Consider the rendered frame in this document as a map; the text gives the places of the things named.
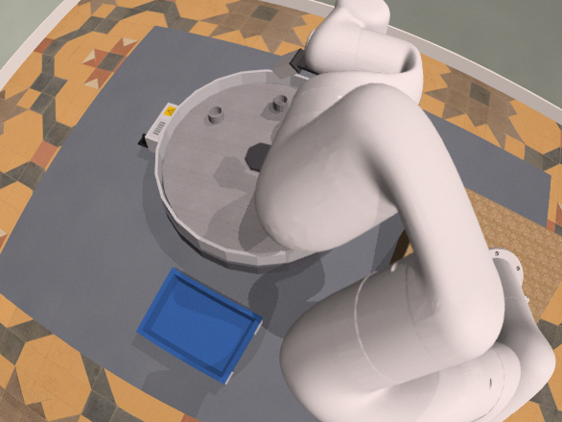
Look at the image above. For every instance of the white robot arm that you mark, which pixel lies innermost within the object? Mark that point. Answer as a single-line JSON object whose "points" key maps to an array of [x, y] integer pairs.
{"points": [[324, 183]]}

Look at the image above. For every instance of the grey metal bushing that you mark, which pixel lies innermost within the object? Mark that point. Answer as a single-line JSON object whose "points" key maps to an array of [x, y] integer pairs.
{"points": [[280, 98], [215, 119]]}

